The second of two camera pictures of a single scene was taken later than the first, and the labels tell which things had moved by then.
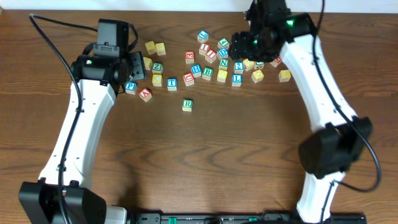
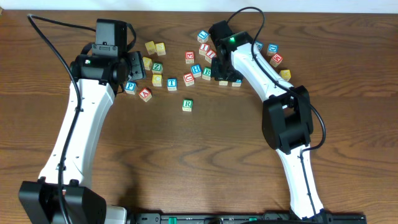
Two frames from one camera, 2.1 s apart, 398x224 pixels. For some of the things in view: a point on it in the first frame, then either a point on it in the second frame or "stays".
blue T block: (171, 84) stays
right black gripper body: (247, 45) -> (224, 71)
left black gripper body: (137, 66) stays
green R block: (187, 104) stays
